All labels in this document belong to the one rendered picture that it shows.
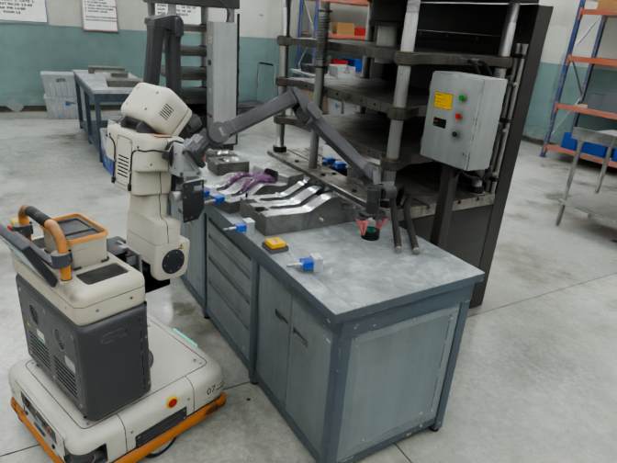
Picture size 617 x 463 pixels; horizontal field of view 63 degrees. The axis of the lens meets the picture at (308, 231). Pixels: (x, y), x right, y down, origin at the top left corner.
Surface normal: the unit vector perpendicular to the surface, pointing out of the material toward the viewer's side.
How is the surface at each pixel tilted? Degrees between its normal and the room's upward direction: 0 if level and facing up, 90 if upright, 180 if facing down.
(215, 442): 0
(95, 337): 90
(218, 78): 90
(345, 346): 90
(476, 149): 90
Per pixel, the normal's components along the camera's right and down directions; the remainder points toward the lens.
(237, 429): 0.07, -0.92
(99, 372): 0.75, 0.31
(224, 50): 0.49, 0.37
